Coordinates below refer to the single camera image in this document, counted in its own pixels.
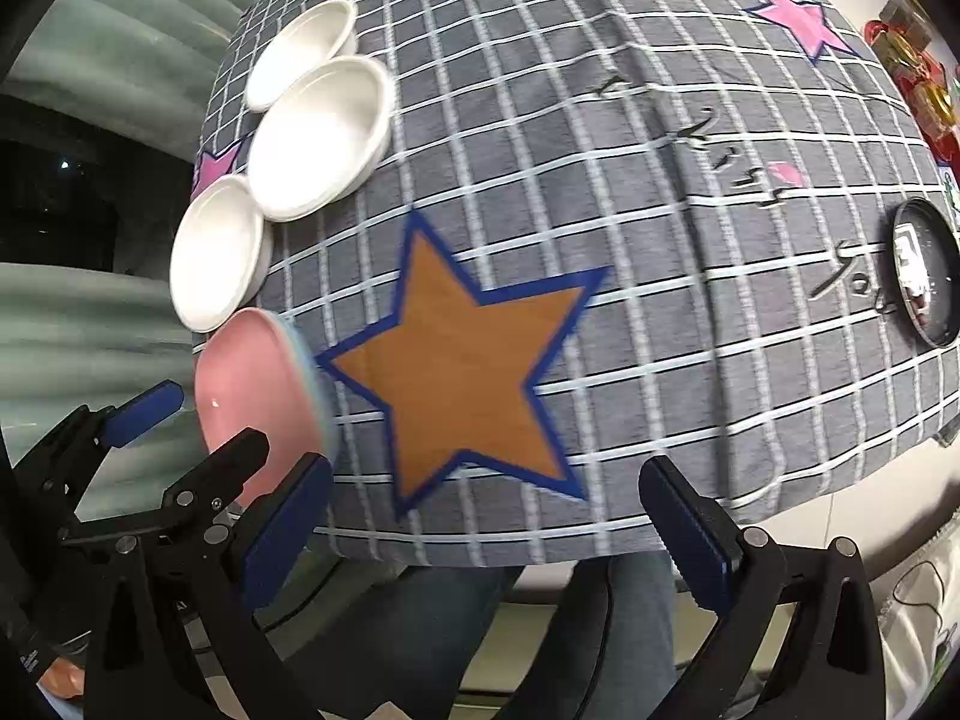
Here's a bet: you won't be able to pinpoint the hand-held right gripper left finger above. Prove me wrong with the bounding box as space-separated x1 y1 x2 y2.
81 454 335 720

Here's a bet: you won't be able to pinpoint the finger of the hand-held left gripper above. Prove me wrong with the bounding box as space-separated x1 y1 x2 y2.
13 380 185 500
58 427 271 547

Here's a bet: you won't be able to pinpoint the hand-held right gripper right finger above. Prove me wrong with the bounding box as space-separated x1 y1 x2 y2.
639 454 905 720

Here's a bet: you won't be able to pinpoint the pink plate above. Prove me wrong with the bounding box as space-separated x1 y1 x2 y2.
193 307 340 511

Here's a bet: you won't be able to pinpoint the small white plate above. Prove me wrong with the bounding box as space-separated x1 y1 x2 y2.
169 175 275 334

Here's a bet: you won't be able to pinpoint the large white plate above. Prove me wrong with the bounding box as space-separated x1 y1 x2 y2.
247 56 397 223

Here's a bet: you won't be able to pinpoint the white bowl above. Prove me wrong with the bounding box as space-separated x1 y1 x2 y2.
244 0 359 112

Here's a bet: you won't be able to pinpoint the person's leg in jeans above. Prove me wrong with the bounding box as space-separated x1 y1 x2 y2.
319 561 526 720
589 551 725 720

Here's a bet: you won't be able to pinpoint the grey checked star tablecloth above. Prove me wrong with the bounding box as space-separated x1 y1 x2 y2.
191 0 960 568

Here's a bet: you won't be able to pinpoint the black round tray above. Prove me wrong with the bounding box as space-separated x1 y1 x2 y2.
891 197 960 350

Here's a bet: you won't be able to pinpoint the pale green curtain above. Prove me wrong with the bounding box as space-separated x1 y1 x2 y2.
0 0 263 466

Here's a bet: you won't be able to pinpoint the red and gold decorations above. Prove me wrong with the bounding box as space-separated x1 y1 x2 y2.
862 0 960 158

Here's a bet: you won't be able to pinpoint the black cable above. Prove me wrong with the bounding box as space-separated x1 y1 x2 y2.
889 561 952 680

